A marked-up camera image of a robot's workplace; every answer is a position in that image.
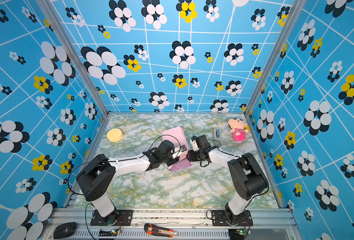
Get small circuit board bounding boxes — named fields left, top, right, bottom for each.
left=99, top=230, right=119, bottom=237
left=228, top=229, right=246, bottom=239

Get aluminium frame post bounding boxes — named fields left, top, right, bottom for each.
left=244, top=0, right=306, bottom=119
left=37, top=1, right=109, bottom=118

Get orange black utility knife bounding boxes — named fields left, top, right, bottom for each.
left=144, top=223, right=178, bottom=238

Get small grey white device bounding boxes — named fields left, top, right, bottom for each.
left=213, top=128, right=222, bottom=141

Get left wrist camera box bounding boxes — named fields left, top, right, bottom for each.
left=172, top=145, right=188, bottom=160

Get aluminium frame post left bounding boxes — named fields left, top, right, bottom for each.
left=37, top=1, right=109, bottom=118

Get yellow round sponge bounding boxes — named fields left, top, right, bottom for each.
left=107, top=129, right=123, bottom=143

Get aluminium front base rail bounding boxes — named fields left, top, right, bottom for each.
left=41, top=208, right=303, bottom=240

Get black computer mouse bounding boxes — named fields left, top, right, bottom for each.
left=53, top=222, right=77, bottom=240

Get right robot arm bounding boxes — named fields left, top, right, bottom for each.
left=187, top=135, right=269, bottom=226

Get right small circuit board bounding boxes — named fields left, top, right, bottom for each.
left=228, top=229, right=246, bottom=239

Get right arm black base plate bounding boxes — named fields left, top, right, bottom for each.
left=211, top=210, right=254, bottom=227

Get left small circuit board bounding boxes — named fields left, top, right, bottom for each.
left=99, top=230, right=119, bottom=237

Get purple wrapping paper sheet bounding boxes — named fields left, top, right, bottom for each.
left=162, top=127, right=193, bottom=172

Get aluminium frame post right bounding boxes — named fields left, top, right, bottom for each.
left=244, top=0, right=306, bottom=119

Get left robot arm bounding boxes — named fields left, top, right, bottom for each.
left=76, top=140, right=187, bottom=226

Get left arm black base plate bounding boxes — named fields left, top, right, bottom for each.
left=90, top=209, right=134, bottom=226

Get pink plush doll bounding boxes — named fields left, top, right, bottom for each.
left=228, top=118, right=250, bottom=142

